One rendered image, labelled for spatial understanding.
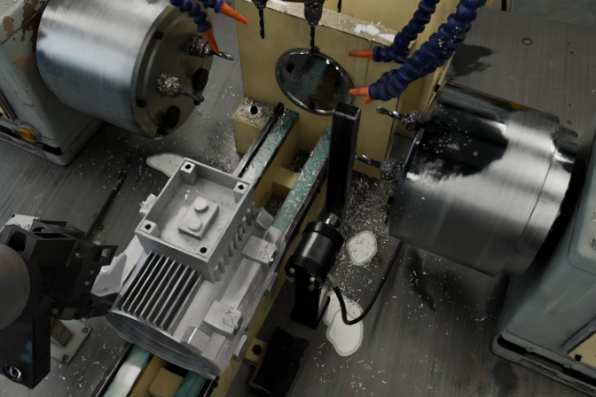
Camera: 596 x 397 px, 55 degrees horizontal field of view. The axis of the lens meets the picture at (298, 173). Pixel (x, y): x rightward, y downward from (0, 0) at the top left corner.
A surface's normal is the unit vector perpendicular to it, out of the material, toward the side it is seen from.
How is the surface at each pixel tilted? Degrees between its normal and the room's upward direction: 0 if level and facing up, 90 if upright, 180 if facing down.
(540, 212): 43
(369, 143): 90
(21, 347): 62
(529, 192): 32
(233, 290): 0
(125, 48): 36
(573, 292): 90
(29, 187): 0
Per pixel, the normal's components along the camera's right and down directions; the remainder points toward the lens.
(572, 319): -0.43, 0.74
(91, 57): -0.31, 0.16
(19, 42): 0.91, 0.36
